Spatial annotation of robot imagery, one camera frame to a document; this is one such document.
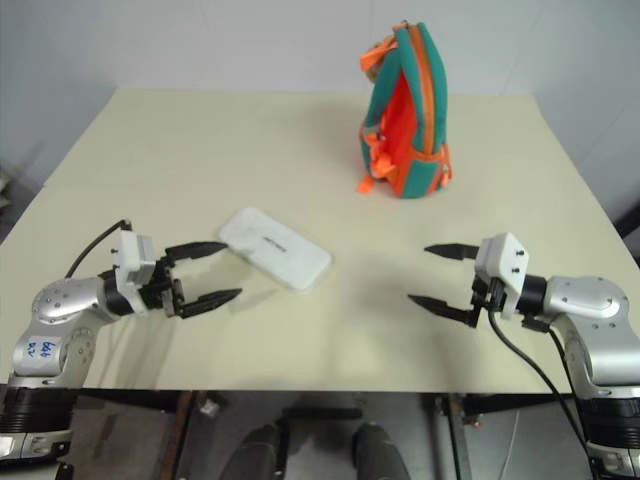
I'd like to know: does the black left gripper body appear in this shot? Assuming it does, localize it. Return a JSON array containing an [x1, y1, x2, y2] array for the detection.
[[137, 253, 188, 319]]

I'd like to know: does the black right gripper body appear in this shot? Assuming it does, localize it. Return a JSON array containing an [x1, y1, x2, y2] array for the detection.
[[469, 276, 504, 315]]

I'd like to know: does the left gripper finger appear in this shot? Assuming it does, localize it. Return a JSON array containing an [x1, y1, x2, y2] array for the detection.
[[165, 241, 229, 266], [173, 288, 244, 321]]

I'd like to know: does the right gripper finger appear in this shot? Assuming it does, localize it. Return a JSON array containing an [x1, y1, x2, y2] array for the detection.
[[406, 293, 480, 329], [423, 242, 481, 263]]

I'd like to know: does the white rectangular case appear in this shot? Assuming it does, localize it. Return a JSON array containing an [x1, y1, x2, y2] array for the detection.
[[217, 207, 334, 292]]

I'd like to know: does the green and orange backpack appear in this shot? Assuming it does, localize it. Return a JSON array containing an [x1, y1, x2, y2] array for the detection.
[[355, 19, 454, 200]]

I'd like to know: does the dark rounded shape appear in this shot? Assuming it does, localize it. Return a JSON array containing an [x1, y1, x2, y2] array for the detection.
[[352, 422, 412, 480], [233, 423, 292, 480]]

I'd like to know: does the dark furniture piece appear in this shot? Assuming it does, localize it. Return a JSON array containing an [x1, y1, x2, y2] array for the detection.
[[612, 197, 640, 239]]

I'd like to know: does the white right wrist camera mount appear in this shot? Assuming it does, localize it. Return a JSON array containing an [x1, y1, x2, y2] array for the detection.
[[473, 231, 531, 319]]

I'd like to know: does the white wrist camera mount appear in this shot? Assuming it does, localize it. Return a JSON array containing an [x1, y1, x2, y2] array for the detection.
[[112, 230, 166, 316], [473, 231, 531, 319]]

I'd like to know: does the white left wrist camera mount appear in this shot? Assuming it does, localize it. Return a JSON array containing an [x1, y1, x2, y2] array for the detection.
[[112, 230, 166, 316]]

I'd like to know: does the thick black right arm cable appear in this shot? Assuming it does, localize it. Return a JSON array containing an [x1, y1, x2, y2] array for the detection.
[[487, 297, 594, 449]]

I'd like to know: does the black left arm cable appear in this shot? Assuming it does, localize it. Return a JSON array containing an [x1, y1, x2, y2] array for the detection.
[[63, 218, 133, 279]]

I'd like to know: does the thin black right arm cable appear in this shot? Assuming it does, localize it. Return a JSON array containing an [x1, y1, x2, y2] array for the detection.
[[522, 317, 584, 406]]

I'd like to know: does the thin white cable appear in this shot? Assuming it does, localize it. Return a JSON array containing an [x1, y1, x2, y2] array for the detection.
[[503, 411, 525, 464]]

